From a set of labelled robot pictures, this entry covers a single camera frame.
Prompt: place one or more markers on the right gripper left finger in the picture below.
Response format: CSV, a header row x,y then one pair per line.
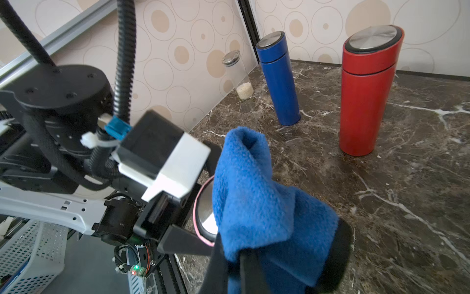
x,y
216,278

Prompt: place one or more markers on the pink thermos bottle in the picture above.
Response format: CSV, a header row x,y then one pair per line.
x,y
204,222

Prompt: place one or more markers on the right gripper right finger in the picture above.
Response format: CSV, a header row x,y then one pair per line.
x,y
252,276

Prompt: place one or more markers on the clear glass cup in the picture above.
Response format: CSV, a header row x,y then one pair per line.
x,y
238,74

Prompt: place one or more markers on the blue cloth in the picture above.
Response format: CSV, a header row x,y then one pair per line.
x,y
302,244

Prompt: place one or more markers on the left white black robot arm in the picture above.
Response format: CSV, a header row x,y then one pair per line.
x,y
48,91

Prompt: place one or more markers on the red thermos bottle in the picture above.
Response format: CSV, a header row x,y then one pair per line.
x,y
369,63

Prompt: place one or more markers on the white plastic basket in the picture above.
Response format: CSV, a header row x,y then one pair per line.
x,y
33,257

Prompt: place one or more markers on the blue thermos bottle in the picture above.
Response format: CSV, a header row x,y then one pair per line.
x,y
275,62

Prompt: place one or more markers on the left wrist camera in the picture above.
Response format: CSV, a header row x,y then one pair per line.
x,y
162,157

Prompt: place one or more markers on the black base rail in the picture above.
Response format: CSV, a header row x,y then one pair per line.
x,y
163,277

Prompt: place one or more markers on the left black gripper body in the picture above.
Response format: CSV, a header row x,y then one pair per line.
x,y
169,222

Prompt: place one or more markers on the left diagonal aluminium rail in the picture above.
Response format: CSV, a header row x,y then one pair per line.
x,y
59,39

